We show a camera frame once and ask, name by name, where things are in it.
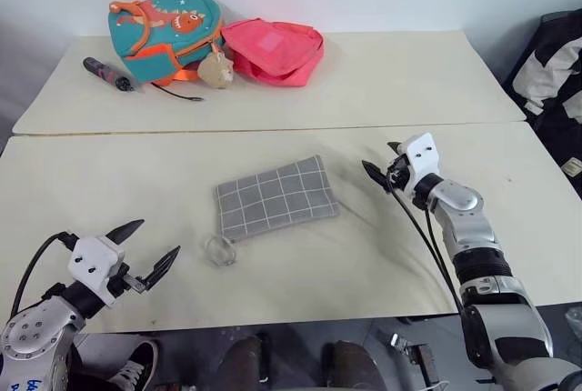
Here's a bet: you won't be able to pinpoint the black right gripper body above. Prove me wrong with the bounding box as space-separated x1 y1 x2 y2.
385 154 413 193

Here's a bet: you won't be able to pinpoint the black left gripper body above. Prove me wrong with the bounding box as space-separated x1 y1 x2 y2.
109 263 149 299

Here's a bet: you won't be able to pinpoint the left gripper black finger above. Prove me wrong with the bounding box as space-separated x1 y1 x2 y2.
107 219 146 247
138 246 182 293

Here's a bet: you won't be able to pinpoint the grey checked fabric pouch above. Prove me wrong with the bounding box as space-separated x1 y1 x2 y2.
215 156 341 241

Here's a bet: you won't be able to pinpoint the black sneaker white laces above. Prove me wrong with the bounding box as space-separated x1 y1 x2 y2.
107 339 160 391

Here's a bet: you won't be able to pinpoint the dark rounded shape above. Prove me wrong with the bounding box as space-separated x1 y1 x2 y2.
224 335 270 391
319 340 379 391

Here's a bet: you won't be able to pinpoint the pink backpack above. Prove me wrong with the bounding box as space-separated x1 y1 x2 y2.
221 17 326 88

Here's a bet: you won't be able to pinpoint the black folded umbrella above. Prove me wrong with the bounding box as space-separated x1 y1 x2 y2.
82 56 144 94

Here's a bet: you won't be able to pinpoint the beige plush pendant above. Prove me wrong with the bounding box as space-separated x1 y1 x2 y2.
197 47 236 90

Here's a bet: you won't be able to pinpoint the black and white jacket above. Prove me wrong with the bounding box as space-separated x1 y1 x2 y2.
502 11 582 192

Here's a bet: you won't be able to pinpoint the teal dinosaur backpack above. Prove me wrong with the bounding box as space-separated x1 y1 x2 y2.
107 0 226 85

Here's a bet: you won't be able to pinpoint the small brown block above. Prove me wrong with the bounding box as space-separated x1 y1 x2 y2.
416 344 438 379

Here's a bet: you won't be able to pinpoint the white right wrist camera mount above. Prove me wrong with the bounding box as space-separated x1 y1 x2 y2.
394 132 442 195

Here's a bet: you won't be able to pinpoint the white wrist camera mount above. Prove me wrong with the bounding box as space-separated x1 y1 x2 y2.
394 132 442 195
67 235 126 306

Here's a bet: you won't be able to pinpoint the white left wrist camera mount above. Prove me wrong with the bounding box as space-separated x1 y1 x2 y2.
67 235 126 306

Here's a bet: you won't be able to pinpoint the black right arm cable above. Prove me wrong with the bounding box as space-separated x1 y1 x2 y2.
386 176 469 319

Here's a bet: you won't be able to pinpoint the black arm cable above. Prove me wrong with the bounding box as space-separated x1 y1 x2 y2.
8 231 79 316
386 176 469 319

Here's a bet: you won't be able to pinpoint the clear ring zipper pull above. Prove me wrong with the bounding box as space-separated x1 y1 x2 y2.
203 233 238 267

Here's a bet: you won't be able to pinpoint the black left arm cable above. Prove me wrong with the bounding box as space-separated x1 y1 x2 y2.
8 231 79 316

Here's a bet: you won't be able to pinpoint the thin black cord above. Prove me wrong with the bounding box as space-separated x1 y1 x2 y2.
151 82 205 104

